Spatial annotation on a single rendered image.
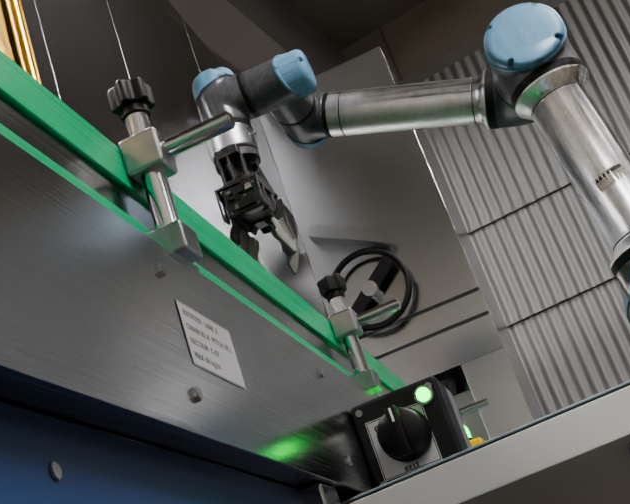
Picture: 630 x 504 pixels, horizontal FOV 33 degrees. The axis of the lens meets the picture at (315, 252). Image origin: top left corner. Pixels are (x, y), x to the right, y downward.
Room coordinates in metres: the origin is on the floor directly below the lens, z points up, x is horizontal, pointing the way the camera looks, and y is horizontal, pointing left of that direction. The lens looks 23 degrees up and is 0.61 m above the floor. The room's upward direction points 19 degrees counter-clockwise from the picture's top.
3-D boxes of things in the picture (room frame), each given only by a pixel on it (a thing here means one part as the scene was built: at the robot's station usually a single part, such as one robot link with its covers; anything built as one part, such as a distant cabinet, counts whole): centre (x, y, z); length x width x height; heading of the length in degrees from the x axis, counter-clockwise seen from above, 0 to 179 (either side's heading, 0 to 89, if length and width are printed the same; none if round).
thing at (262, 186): (1.45, 0.07, 1.35); 0.09 x 0.08 x 0.12; 167
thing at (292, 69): (1.46, -0.04, 1.51); 0.11 x 0.11 x 0.08; 80
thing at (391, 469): (0.92, -0.03, 0.79); 0.08 x 0.08 x 0.08; 79
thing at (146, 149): (0.58, 0.06, 0.94); 0.07 x 0.04 x 0.13; 79
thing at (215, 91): (1.46, 0.06, 1.51); 0.09 x 0.08 x 0.11; 80
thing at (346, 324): (1.03, -0.03, 0.94); 0.07 x 0.04 x 0.13; 79
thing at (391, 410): (0.87, -0.02, 0.79); 0.04 x 0.03 x 0.04; 79
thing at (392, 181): (2.82, -0.23, 1.69); 0.70 x 0.37 x 0.89; 169
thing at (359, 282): (2.46, -0.10, 1.49); 0.21 x 0.05 x 0.21; 79
